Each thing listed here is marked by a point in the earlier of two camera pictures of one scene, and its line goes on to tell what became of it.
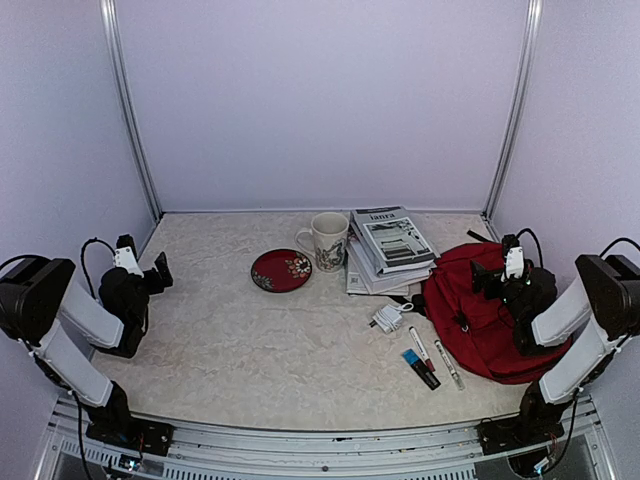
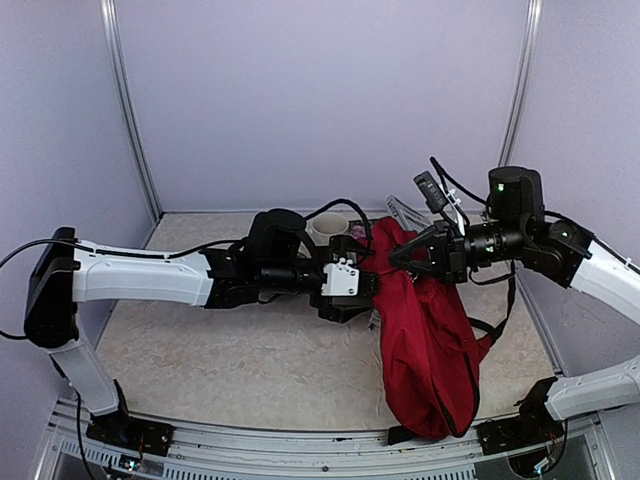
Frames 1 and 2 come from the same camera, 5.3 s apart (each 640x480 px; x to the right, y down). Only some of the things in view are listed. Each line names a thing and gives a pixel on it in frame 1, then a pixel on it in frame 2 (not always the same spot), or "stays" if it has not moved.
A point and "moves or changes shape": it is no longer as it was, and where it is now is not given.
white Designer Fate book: x=374 y=281 moves or changes shape
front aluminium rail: x=584 y=451 stays
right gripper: x=479 y=277 to x=449 y=258
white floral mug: x=330 y=231 stays
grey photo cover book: x=392 y=238 to x=412 y=217
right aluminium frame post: x=534 y=16 stays
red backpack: x=478 y=329 to x=432 y=342
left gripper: x=157 y=285 to x=339 y=313
